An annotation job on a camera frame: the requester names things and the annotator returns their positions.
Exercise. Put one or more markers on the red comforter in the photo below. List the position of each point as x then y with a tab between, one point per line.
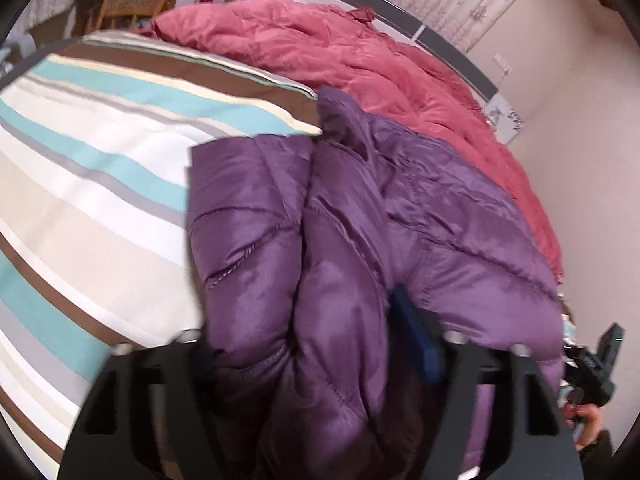
325	45

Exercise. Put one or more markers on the grey white headboard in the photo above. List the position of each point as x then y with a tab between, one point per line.
430	35

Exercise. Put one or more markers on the purple down jacket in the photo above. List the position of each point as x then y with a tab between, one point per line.
350	240

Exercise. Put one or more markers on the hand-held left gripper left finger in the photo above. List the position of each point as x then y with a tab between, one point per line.
145	410

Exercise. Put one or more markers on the white wall socket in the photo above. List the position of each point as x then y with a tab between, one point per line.
502	65

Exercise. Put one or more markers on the person's right forearm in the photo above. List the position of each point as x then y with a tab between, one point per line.
600	452

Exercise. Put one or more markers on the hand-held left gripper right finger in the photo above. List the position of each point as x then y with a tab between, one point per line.
420	340

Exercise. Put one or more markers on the person's right hand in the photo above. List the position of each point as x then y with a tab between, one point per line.
587	427

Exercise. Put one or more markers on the dark wooden desk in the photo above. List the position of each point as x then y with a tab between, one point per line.
90	7

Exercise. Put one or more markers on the striped bed sheet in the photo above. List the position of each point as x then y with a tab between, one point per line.
100	185

